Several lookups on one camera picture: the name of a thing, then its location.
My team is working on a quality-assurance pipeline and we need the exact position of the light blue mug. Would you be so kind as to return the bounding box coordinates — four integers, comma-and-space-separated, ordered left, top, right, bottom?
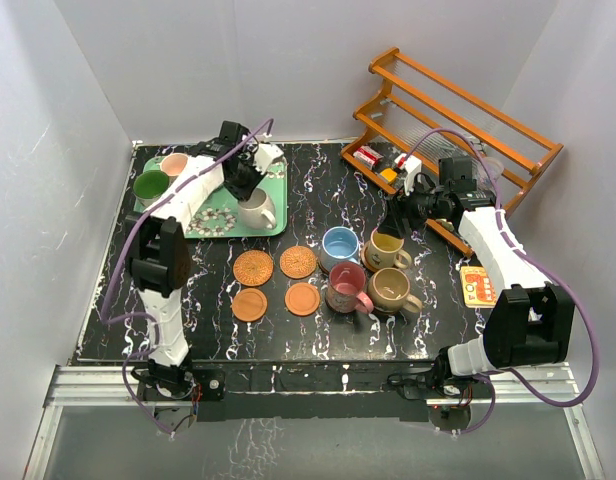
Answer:
319, 226, 359, 273

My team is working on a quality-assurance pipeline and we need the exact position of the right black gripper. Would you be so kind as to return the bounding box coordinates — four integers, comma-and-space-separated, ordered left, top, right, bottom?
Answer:
378, 175, 449, 238

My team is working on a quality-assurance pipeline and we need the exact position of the clear plastic cup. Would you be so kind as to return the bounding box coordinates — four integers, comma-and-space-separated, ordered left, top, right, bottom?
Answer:
482, 156, 504, 182

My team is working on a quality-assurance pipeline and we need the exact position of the orange patterned card box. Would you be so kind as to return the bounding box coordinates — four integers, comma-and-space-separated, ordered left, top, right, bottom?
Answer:
460, 266, 497, 308

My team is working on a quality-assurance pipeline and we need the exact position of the gold brown mug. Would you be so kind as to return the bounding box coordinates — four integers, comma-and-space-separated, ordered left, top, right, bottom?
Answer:
367, 268, 423, 313

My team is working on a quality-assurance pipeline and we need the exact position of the pink mug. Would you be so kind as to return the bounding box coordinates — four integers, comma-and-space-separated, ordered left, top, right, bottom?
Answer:
160, 153, 188, 183

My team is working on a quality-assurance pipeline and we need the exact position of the green inside mug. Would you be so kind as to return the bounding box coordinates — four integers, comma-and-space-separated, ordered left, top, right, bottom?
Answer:
133, 170, 170, 208

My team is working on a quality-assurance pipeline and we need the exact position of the green plastic tray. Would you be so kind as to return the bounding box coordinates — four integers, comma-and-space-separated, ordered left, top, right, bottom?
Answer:
134, 156, 288, 240

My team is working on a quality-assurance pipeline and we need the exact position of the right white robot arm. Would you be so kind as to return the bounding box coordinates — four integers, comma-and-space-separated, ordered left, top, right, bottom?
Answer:
378, 155, 574, 397

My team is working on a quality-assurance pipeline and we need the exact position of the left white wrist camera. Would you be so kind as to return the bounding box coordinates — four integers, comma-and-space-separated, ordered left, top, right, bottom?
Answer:
254, 134, 284, 174

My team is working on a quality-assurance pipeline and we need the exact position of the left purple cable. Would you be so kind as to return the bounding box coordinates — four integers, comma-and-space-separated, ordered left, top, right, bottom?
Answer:
100, 117, 274, 436

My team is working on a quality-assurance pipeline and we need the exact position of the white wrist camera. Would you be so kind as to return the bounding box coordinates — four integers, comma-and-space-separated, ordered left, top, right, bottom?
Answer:
393, 153, 422, 196
254, 134, 284, 174

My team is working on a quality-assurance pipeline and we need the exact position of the yellow small block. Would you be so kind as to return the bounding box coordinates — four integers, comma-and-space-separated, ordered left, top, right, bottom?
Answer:
379, 168, 398, 184

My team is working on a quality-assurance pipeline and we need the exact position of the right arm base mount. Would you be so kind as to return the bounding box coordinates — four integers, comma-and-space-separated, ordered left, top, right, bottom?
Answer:
386, 347, 496, 438

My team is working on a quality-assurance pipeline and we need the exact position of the woven rattan coaster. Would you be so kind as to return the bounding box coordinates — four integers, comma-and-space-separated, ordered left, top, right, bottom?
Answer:
280, 246, 317, 280
233, 250, 274, 287

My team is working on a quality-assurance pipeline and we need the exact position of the silver white mug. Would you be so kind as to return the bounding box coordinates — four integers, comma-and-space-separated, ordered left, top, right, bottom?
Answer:
237, 188, 277, 230

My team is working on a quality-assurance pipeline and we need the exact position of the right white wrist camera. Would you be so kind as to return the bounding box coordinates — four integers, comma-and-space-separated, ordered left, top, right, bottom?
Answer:
393, 153, 422, 196

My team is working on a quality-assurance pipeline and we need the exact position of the maroon tall mug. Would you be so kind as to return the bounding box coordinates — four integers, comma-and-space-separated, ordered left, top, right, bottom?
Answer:
326, 261, 374, 314

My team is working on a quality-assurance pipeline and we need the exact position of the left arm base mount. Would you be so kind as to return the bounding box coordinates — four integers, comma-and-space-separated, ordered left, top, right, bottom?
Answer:
121, 360, 226, 441

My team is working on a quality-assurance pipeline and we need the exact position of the cream yellow mug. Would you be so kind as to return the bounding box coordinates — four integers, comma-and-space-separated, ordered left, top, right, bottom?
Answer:
364, 228, 412, 269

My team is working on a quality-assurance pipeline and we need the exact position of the aluminium frame rail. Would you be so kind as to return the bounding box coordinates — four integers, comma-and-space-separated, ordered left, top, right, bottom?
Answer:
24, 361, 604, 479

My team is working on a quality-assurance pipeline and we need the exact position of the light orange wooden coaster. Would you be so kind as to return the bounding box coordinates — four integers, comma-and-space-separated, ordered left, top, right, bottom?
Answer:
284, 282, 321, 317

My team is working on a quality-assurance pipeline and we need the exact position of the purple cable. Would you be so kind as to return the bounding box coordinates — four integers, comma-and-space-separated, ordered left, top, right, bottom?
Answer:
100, 117, 274, 436
402, 128, 600, 435

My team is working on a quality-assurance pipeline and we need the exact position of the orange wooden shelf rack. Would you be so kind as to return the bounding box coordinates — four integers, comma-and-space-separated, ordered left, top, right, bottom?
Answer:
340, 47, 565, 256

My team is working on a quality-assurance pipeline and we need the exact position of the red white small box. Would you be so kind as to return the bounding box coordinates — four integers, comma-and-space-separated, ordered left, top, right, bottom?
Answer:
353, 145, 383, 169

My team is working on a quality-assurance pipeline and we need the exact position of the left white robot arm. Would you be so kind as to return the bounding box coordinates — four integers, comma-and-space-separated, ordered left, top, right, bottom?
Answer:
124, 121, 272, 399

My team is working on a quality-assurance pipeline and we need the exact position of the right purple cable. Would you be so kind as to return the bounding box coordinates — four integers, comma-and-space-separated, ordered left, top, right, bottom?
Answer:
402, 128, 600, 435

